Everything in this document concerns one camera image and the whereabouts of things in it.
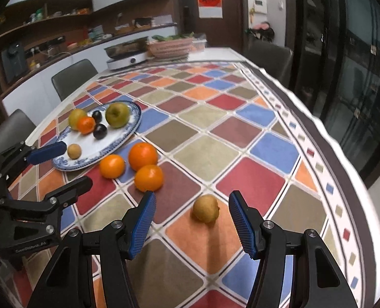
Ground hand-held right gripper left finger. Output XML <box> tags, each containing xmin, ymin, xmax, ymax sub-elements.
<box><xmin>26</xmin><ymin>190</ymin><xmax>157</xmax><ymax>308</ymax></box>

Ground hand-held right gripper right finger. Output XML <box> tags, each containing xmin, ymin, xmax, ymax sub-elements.
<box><xmin>228</xmin><ymin>190</ymin><xmax>359</xmax><ymax>308</ymax></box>

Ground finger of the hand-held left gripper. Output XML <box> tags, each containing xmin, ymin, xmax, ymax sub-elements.
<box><xmin>0</xmin><ymin>142</ymin><xmax>68</xmax><ymax>181</ymax></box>
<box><xmin>43</xmin><ymin>175</ymin><xmax>94</xmax><ymax>213</ymax></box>

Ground brown kiwi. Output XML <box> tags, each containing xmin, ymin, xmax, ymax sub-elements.
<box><xmin>67</xmin><ymin>144</ymin><xmax>82</xmax><ymax>160</ymax></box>
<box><xmin>192</xmin><ymin>194</ymin><xmax>220</xmax><ymax>223</ymax></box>

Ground yellow-brown pear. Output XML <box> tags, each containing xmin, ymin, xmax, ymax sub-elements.
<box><xmin>68</xmin><ymin>109</ymin><xmax>88</xmax><ymax>131</ymax></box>

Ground large orange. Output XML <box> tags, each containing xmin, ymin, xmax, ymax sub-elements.
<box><xmin>77</xmin><ymin>116</ymin><xmax>96</xmax><ymax>135</ymax></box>

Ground blue-rimmed white plate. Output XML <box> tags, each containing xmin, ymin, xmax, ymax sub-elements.
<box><xmin>52</xmin><ymin>100</ymin><xmax>142</xmax><ymax>171</ymax></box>

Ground green-brown pear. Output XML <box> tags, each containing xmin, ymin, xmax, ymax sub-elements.
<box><xmin>105</xmin><ymin>102</ymin><xmax>129</xmax><ymax>128</ymax></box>

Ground grey dining chair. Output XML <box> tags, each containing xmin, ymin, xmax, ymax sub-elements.
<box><xmin>51</xmin><ymin>59</ymin><xmax>99</xmax><ymax>101</ymax></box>
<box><xmin>243</xmin><ymin>40</ymin><xmax>293</xmax><ymax>85</ymax></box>
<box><xmin>0</xmin><ymin>109</ymin><xmax>37</xmax><ymax>159</ymax></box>

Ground small orange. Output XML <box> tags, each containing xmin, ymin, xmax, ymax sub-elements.
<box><xmin>134</xmin><ymin>165</ymin><xmax>164</xmax><ymax>192</ymax></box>
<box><xmin>99</xmin><ymin>154</ymin><xmax>126</xmax><ymax>179</ymax></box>

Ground medium orange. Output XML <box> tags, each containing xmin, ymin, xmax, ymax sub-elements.
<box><xmin>128</xmin><ymin>142</ymin><xmax>159</xmax><ymax>171</ymax></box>

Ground black water dispenser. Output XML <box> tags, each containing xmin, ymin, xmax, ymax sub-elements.
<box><xmin>1</xmin><ymin>43</ymin><xmax>28</xmax><ymax>82</ymax></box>

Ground colourful checkered tablecloth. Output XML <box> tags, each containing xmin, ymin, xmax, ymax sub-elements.
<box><xmin>4</xmin><ymin>62</ymin><xmax>367</xmax><ymax>308</ymax></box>

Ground white induction cooker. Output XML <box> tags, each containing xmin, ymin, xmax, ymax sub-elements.
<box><xmin>107</xmin><ymin>53</ymin><xmax>149</xmax><ymax>71</ymax></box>

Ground steel pan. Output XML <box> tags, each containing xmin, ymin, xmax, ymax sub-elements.
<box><xmin>104</xmin><ymin>37</ymin><xmax>149</xmax><ymax>59</ymax></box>

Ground pink plastic basket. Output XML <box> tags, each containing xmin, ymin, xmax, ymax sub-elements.
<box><xmin>146</xmin><ymin>38</ymin><xmax>195</xmax><ymax>59</ymax></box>

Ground green leafy vegetables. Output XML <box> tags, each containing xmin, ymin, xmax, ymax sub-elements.
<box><xmin>152</xmin><ymin>32</ymin><xmax>206</xmax><ymax>42</ymax></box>

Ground black-framed glass sliding door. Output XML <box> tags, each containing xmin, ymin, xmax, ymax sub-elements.
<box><xmin>284</xmin><ymin>0</ymin><xmax>380</xmax><ymax>187</ymax></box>

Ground high chair with clothes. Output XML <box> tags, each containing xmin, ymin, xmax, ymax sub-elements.
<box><xmin>250</xmin><ymin>21</ymin><xmax>275</xmax><ymax>42</ymax></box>

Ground dark wooden door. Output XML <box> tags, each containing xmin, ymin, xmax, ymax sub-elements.
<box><xmin>174</xmin><ymin>0</ymin><xmax>246</xmax><ymax>52</ymax></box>

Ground wooden wall shelf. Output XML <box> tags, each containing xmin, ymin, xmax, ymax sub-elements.
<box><xmin>0</xmin><ymin>3</ymin><xmax>93</xmax><ymax>44</ymax></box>

